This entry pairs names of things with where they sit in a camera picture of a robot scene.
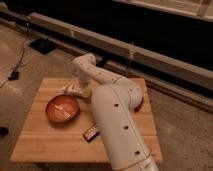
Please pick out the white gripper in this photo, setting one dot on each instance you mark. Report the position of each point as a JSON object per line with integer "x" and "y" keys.
{"x": 77, "y": 90}

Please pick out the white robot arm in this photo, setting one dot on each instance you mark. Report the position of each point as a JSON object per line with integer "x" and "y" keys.
{"x": 113, "y": 102}

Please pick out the orange ceramic bowl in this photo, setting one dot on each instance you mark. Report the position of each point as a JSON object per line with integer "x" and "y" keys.
{"x": 62, "y": 108}

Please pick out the small dark snack box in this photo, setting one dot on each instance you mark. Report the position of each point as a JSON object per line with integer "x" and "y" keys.
{"x": 91, "y": 133}

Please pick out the black floor plate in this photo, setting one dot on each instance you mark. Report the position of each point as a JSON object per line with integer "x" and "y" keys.
{"x": 44, "y": 46}

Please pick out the wooden board table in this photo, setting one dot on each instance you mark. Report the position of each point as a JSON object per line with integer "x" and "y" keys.
{"x": 43, "y": 142}

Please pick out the dark object at left edge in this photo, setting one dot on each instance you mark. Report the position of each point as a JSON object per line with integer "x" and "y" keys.
{"x": 4, "y": 131}

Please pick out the grey metal rail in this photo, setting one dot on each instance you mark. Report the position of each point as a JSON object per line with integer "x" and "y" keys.
{"x": 183, "y": 68}

